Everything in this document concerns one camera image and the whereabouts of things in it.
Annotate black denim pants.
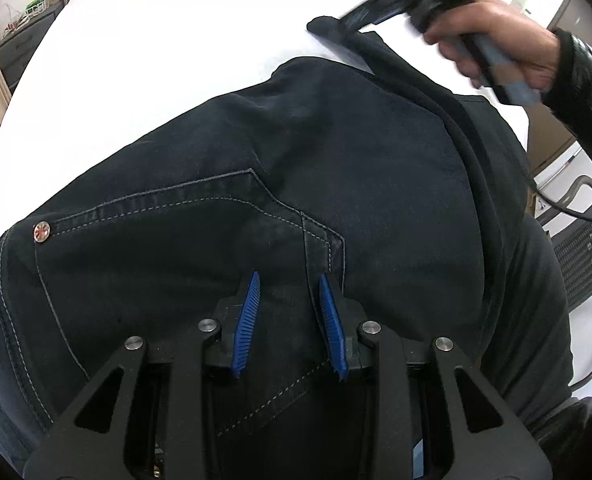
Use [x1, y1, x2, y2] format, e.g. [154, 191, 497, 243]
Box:
[0, 18, 582, 479]

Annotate dark grey nightstand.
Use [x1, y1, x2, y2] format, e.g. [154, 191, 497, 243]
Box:
[0, 2, 64, 93]

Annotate person right hand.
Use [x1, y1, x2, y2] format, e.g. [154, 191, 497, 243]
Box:
[423, 0, 561, 92]

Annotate black mesh chair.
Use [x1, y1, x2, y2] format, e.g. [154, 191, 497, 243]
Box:
[528, 173, 592, 391]

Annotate white bed mattress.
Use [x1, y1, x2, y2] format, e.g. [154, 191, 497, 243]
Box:
[0, 0, 533, 261]

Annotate black jacket right forearm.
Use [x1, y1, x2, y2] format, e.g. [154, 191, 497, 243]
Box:
[543, 29, 592, 160]

